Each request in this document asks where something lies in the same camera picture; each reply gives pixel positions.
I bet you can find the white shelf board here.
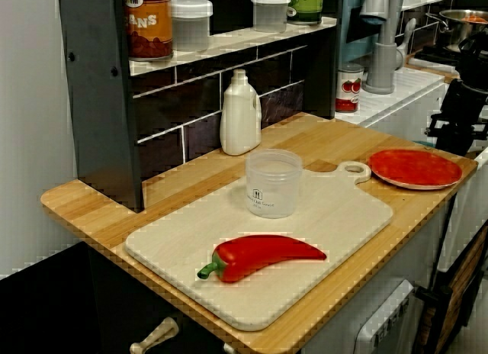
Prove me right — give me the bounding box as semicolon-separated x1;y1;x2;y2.
400;0;461;11

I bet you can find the wooden knob handle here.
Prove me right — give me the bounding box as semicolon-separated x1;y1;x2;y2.
129;317;179;354

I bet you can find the tomato can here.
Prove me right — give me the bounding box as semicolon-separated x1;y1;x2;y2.
335;63;365;114

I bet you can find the clear plastic jar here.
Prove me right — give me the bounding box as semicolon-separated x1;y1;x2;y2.
245;148;303;220

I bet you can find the white toy kitchen cabinet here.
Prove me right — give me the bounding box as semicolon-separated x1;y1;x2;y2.
300;69;488;354

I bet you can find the grey toy faucet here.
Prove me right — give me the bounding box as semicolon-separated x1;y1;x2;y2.
360;0;407;95

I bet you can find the black cabinet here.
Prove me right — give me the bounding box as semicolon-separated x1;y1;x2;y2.
0;241;226;354

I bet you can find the green peas can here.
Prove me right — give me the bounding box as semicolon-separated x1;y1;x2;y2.
287;0;326;26

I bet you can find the black stove grate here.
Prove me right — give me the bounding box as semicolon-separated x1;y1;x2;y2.
413;43;462;71

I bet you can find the steel cooking pot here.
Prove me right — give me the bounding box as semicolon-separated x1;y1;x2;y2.
425;8;488;52

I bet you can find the white ice dispenser panel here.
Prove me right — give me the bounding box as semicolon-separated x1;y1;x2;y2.
354;279;416;354

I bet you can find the wooden panel with black frame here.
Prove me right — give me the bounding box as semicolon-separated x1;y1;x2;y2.
415;216;488;354

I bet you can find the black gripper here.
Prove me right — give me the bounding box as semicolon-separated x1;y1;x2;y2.
425;77;488;156

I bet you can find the orange beans can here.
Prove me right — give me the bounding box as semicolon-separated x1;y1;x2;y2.
124;0;175;62

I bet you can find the white toy detergent bottle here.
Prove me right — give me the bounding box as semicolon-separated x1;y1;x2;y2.
220;68;263;156

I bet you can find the red toy chili pepper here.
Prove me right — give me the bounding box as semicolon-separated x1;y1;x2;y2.
197;234;329;284

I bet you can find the grey tap lever handle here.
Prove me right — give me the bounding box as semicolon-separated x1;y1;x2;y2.
394;18;419;71

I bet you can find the dark grey shelf unit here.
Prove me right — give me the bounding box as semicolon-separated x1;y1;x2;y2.
57;0;344;214

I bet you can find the white cutting board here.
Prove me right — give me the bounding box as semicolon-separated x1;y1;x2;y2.
125;160;394;331

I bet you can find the red orange plate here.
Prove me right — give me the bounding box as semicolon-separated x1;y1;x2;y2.
368;148;464;191

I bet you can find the white lidded plastic jar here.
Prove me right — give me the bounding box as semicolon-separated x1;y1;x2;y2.
250;0;293;34
170;0;214;53

